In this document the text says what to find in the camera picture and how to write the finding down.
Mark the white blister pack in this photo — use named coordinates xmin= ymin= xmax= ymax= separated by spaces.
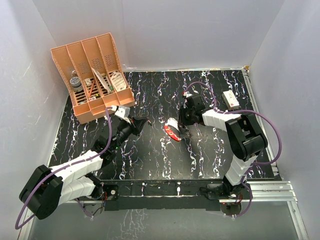
xmin=110 ymin=71 xmax=127 ymax=92

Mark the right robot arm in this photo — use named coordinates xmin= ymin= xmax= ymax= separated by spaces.
xmin=177 ymin=91 xmax=268 ymax=199

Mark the orange pencil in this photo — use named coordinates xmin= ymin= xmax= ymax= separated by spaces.
xmin=88 ymin=79 xmax=96 ymax=99

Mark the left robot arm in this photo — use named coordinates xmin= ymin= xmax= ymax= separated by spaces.
xmin=19 ymin=116 xmax=150 ymax=220

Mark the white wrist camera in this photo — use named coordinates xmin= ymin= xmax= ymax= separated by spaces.
xmin=111 ymin=105 xmax=131 ymax=124
xmin=182 ymin=91 xmax=193 ymax=99

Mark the purple cable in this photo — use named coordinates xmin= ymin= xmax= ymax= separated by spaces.
xmin=183 ymin=81 xmax=283 ymax=218
xmin=14 ymin=106 xmax=118 ymax=230

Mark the small white card box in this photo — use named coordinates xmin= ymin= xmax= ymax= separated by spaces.
xmin=84 ymin=78 xmax=92 ymax=87

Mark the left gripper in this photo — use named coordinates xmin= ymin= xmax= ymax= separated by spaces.
xmin=111 ymin=115 xmax=148 ymax=151

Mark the small white cardboard box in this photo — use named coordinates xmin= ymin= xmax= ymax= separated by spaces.
xmin=222 ymin=90 xmax=240 ymax=111

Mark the orange plastic desk organizer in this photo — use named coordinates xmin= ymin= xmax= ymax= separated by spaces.
xmin=51 ymin=33 xmax=135 ymax=124

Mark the white paper packet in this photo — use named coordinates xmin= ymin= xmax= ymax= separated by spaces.
xmin=91 ymin=67 xmax=113 ymax=94

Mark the round grey tin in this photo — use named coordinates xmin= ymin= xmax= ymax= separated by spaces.
xmin=69 ymin=76 xmax=83 ymax=92

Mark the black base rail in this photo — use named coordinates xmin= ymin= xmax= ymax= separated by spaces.
xmin=74 ymin=178 xmax=253 ymax=212

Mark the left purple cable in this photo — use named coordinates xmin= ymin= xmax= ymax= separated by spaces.
xmin=14 ymin=106 xmax=118 ymax=230

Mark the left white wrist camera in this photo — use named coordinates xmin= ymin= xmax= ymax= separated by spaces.
xmin=111 ymin=105 xmax=131 ymax=124

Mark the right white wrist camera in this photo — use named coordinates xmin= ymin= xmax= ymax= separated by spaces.
xmin=182 ymin=91 xmax=193 ymax=99

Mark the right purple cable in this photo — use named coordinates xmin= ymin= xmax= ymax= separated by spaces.
xmin=183 ymin=81 xmax=283 ymax=218

